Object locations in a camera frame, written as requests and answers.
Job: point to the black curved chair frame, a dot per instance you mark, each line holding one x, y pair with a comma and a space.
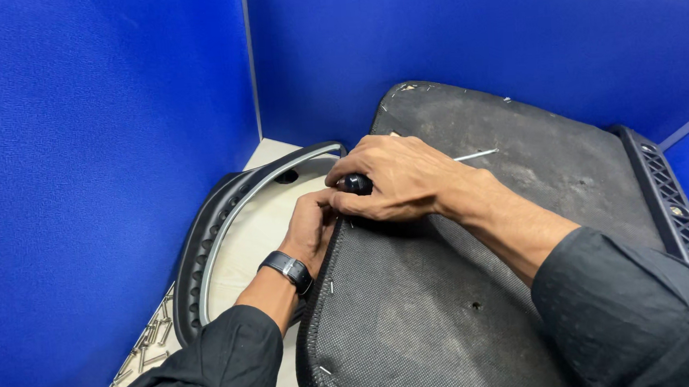
204, 250

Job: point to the black lattice plastic chair part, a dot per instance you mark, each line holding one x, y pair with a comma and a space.
674, 215

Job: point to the black round desk grommet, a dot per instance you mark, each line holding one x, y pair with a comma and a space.
286, 176

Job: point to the person's left fingers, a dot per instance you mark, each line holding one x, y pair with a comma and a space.
325, 209

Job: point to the pile of silver screws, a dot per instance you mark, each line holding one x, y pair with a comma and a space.
150, 343

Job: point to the grey fabric chair seat cushion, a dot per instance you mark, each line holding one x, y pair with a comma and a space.
423, 308

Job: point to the person's left hand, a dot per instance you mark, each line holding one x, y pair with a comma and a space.
305, 232

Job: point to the black wristwatch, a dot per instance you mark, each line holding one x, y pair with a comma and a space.
286, 267

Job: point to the person's right hand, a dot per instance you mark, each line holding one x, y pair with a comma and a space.
415, 180

